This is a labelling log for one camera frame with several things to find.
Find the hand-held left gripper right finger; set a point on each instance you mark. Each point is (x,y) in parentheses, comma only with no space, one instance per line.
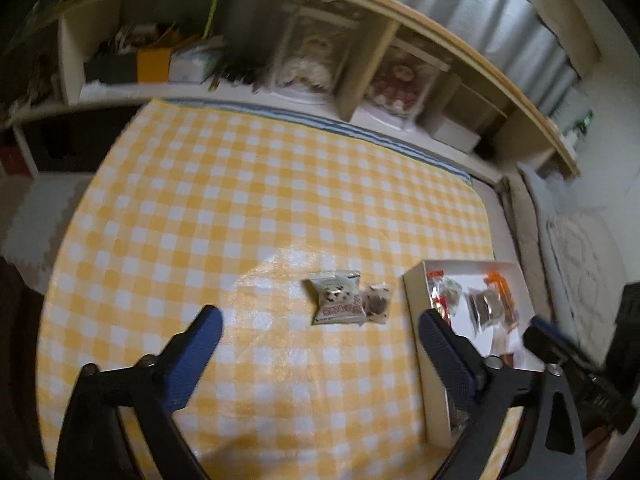
(445,355)

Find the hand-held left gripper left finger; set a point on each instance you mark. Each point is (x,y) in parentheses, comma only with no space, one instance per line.
(195,360)

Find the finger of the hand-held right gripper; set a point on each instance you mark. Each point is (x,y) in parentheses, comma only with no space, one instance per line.
(550,342)

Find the white cardboard box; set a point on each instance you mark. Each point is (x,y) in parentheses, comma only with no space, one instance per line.
(417,305)

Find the clear packet brown snack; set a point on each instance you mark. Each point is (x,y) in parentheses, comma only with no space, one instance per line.
(487,307)

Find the red snack packet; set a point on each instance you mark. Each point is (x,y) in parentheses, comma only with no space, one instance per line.
(440,287)

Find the orange snack packet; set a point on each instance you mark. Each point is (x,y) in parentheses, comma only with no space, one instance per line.
(500,285)

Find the small brown cake packet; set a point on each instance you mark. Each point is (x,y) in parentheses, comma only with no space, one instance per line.
(377,302)

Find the chocolate chip cookie packet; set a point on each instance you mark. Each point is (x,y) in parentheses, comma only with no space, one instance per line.
(335,300)

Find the yellow checked tablecloth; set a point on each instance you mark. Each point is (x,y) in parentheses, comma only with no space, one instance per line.
(250,200)

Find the small white box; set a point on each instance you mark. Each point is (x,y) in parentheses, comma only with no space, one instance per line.
(457,135)

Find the small green lit device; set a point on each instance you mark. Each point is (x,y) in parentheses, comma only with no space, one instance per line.
(582,124)

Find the red storage box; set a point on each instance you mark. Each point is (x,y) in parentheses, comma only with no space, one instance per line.
(12,160)

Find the red doll in clear case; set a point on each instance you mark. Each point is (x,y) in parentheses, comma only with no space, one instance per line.
(400,85)

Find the white tissue box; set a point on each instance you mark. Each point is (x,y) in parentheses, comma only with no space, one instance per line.
(192,65)

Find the orange box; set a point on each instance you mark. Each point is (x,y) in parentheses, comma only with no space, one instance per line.
(154,66)

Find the black box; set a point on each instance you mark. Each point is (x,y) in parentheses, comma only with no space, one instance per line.
(110,70)

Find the white doll in clear case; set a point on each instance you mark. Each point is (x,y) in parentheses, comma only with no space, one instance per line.
(310,55)

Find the wooden shelf unit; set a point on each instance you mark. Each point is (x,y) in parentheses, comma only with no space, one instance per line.
(375,30)

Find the grey curtain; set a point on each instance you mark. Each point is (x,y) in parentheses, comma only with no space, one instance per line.
(475,10)

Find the green plant stem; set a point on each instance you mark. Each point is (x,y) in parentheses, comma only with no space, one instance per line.
(215,0)

